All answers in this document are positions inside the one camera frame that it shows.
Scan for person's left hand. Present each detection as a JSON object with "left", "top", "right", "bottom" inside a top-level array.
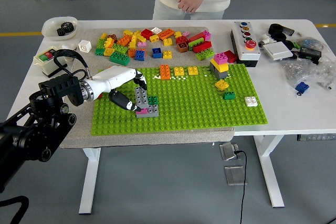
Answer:
[{"left": 177, "top": 0, "right": 207, "bottom": 14}]

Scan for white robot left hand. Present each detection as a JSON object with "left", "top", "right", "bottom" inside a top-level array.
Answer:
[{"left": 91, "top": 66, "right": 148, "bottom": 113}]

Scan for grey two-by-three brick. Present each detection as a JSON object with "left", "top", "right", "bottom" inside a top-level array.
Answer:
[{"left": 134, "top": 87, "right": 149, "bottom": 109}]

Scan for dark green two-by-four brick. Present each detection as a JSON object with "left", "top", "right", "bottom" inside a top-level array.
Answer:
[{"left": 109, "top": 51, "right": 131, "bottom": 66}]

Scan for light green two-by-four brick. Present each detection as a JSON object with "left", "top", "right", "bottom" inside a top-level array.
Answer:
[
  {"left": 187, "top": 37, "right": 205, "bottom": 51},
  {"left": 195, "top": 49, "right": 215, "bottom": 61},
  {"left": 112, "top": 43, "right": 130, "bottom": 55}
]

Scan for red long brick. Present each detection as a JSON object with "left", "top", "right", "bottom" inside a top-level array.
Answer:
[{"left": 188, "top": 31, "right": 207, "bottom": 43}]

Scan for orange two-by-three brick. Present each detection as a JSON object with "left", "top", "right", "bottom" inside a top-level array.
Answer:
[
  {"left": 117, "top": 34, "right": 132, "bottom": 46},
  {"left": 160, "top": 64, "right": 171, "bottom": 80}
]

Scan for orange two-by-four brick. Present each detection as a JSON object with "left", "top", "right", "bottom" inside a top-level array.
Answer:
[{"left": 157, "top": 28, "right": 175, "bottom": 41}]

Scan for brown square brick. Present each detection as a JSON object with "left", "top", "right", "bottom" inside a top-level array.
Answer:
[{"left": 176, "top": 41, "right": 190, "bottom": 54}]

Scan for red two-by-four brick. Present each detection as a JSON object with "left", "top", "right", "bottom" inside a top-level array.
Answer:
[{"left": 192, "top": 40, "right": 213, "bottom": 54}]

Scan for grey long brick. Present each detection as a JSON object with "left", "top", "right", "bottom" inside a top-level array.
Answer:
[{"left": 135, "top": 104, "right": 160, "bottom": 119}]

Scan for pink square brick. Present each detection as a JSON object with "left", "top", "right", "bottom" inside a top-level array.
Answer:
[{"left": 213, "top": 52, "right": 228, "bottom": 65}]

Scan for yellow wide brick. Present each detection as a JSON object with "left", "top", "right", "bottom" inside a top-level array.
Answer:
[{"left": 209, "top": 58, "right": 229, "bottom": 73}]

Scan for grey square brick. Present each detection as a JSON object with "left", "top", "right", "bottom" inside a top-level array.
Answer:
[{"left": 209, "top": 62, "right": 228, "bottom": 79}]

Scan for green studded baseplate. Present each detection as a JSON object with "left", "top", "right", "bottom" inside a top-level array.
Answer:
[{"left": 91, "top": 63, "right": 268, "bottom": 135}]

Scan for white square brick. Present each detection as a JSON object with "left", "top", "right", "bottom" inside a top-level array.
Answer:
[{"left": 244, "top": 96, "right": 259, "bottom": 108}]

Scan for white cube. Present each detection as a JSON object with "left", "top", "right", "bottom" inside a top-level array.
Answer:
[{"left": 78, "top": 39, "right": 92, "bottom": 54}]

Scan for black gear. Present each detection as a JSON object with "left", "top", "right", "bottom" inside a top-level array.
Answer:
[{"left": 56, "top": 22, "right": 77, "bottom": 37}]

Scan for grey-brown mat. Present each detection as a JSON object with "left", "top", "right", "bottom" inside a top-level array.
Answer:
[{"left": 60, "top": 26, "right": 235, "bottom": 149}]

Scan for push-button control box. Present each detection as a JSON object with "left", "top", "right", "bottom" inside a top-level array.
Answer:
[{"left": 230, "top": 21, "right": 261, "bottom": 68}]

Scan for white pipe connector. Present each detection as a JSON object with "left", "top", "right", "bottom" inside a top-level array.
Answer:
[{"left": 258, "top": 34, "right": 276, "bottom": 49}]

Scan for white oval bowl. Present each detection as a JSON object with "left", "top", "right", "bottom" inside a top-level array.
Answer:
[{"left": 41, "top": 16, "right": 79, "bottom": 41}]

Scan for white table leg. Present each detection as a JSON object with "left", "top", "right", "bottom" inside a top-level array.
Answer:
[
  {"left": 253, "top": 134, "right": 286, "bottom": 208},
  {"left": 78, "top": 147, "right": 102, "bottom": 215}
]

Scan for clear bag blue parts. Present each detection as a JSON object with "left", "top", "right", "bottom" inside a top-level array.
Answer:
[{"left": 296, "top": 37, "right": 324, "bottom": 51}]

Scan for black power adapter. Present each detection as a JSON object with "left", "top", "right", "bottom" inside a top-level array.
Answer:
[{"left": 299, "top": 47, "right": 322, "bottom": 65}]

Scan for clear bag of screws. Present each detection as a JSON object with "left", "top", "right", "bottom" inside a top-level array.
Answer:
[{"left": 280, "top": 57, "right": 336, "bottom": 91}]

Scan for metal floor socket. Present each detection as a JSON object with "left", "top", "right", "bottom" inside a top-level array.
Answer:
[
  {"left": 219, "top": 142, "right": 240, "bottom": 161},
  {"left": 224, "top": 165, "right": 247, "bottom": 186}
]

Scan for table height control panel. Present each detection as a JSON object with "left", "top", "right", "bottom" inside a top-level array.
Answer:
[{"left": 297, "top": 134, "right": 336, "bottom": 142}]

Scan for green red switch box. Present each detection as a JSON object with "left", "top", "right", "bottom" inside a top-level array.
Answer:
[{"left": 33, "top": 46, "right": 68, "bottom": 78}]

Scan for white wall switch panel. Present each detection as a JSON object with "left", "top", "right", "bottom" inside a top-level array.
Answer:
[{"left": 262, "top": 41, "right": 294, "bottom": 61}]

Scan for black power cord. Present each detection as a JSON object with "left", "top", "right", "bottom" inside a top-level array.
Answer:
[{"left": 233, "top": 150, "right": 248, "bottom": 224}]

